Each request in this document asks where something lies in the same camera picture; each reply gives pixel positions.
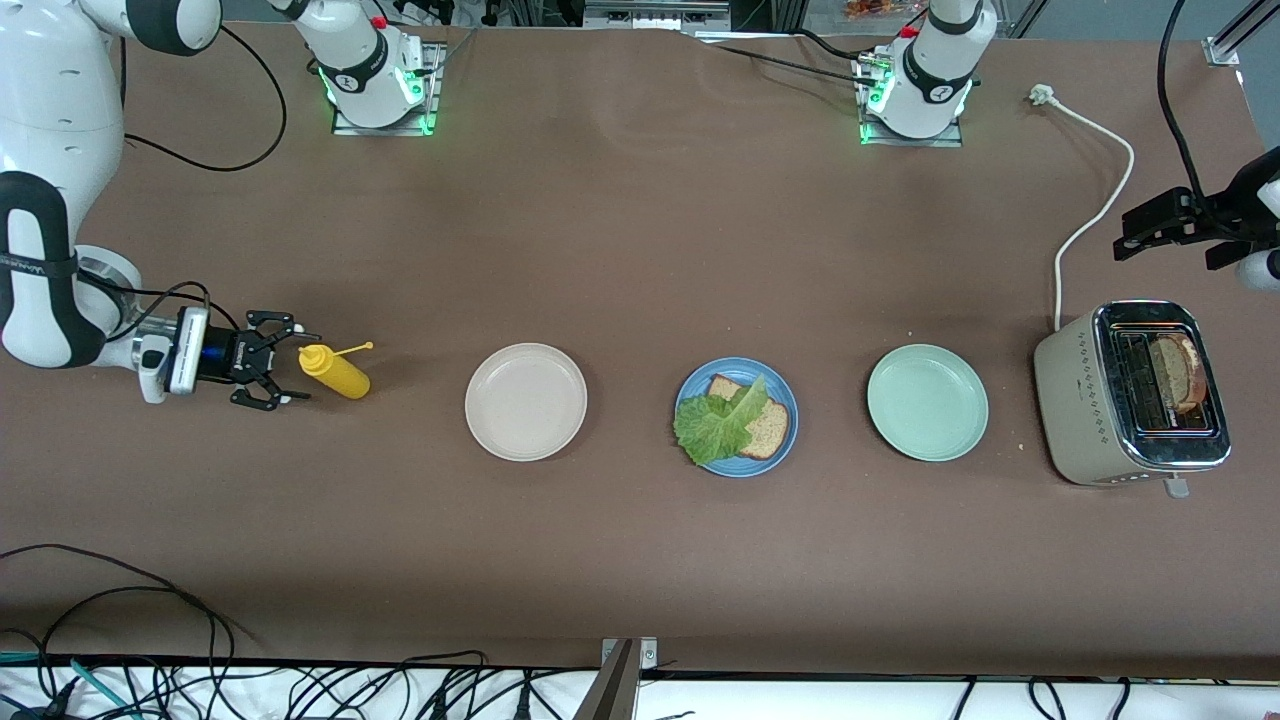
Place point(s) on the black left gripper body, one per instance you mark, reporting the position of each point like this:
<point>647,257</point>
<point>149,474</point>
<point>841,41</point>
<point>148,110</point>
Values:
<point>1222,214</point>

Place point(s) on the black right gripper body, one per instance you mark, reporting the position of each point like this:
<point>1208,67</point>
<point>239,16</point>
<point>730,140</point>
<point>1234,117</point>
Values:
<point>237,357</point>

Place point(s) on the yellow squeeze sauce bottle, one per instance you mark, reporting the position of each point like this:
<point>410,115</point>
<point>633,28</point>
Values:
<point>340,375</point>

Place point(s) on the brown bread slice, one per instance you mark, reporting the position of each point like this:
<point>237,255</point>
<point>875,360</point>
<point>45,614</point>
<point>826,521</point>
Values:
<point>1175,375</point>
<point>770,430</point>

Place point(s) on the green lettuce leaf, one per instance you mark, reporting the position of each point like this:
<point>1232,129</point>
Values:
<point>715,425</point>

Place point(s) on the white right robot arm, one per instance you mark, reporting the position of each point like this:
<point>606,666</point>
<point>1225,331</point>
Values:
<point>50,100</point>

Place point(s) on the beige round plate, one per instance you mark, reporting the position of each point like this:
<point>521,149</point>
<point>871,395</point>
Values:
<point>526,402</point>

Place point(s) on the mint green round plate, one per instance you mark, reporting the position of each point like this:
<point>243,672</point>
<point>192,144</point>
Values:
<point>928,402</point>

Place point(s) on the blue round plate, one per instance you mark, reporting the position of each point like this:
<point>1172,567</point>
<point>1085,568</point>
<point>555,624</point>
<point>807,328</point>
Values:
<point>735,468</point>

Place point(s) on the aluminium corner profile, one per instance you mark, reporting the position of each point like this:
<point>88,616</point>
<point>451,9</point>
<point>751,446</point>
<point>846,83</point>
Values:
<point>1225,48</point>

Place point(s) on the beige chrome toaster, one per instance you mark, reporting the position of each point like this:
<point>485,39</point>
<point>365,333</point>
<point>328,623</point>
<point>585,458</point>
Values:
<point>1075,400</point>

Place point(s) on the orange snack package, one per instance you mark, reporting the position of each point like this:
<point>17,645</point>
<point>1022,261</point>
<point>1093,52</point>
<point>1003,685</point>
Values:
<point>880,8</point>

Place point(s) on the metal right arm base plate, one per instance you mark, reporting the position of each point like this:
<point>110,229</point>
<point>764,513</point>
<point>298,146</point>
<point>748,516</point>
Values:
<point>380,131</point>

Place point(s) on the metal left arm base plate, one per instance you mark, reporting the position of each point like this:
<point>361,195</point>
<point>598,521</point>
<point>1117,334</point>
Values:
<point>910,142</point>

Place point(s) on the aluminium profile post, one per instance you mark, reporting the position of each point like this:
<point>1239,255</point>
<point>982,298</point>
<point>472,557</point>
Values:
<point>610,695</point>

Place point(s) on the metal table bracket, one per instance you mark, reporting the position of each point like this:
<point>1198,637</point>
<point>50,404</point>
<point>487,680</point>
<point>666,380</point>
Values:
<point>648,655</point>

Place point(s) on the aluminium rail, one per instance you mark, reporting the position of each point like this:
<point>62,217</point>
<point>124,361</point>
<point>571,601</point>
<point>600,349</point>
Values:
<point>650,15</point>

